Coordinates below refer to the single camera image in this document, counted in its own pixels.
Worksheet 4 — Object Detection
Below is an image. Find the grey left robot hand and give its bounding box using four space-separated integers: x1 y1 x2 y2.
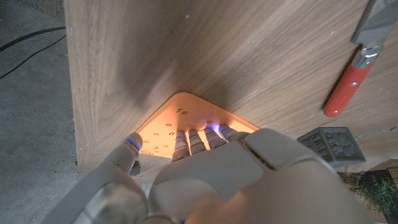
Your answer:
40 123 380 224

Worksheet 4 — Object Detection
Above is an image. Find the orange pegboard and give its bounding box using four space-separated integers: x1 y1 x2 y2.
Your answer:
136 91 261 159

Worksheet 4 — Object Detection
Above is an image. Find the dark grey block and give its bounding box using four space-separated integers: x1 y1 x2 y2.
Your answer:
297 126 367 169

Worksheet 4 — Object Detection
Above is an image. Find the printed fabric backdrop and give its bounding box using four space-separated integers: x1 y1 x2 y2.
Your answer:
338 158 398 224

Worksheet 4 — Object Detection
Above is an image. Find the knife with red handle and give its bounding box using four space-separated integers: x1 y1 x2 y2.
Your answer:
323 0 398 118

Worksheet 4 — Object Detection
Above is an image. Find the black floor cable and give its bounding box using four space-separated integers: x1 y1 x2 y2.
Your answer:
0 34 67 80
0 26 66 52

